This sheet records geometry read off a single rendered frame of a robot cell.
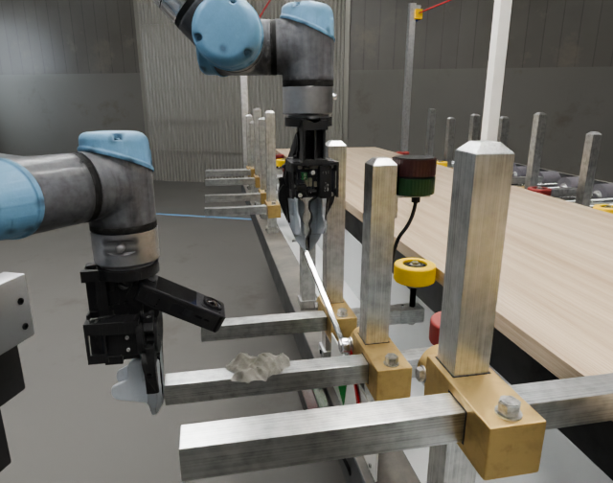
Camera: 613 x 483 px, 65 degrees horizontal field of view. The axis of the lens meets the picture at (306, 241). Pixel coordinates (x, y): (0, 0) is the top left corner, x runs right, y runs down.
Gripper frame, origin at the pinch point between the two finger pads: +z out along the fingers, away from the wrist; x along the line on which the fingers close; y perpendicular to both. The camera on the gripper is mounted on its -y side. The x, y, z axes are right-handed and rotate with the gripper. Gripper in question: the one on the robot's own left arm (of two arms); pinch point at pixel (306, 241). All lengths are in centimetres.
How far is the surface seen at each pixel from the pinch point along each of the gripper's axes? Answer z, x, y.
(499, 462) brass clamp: 5.5, 6.5, 46.8
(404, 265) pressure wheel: 8.2, 20.6, -7.3
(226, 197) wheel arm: 17, -10, -132
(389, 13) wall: -134, 220, -571
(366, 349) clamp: 11.9, 5.6, 15.9
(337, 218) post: -1.2, 8.0, -10.4
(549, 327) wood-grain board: 9.1, 31.6, 20.0
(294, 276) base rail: 28, 8, -60
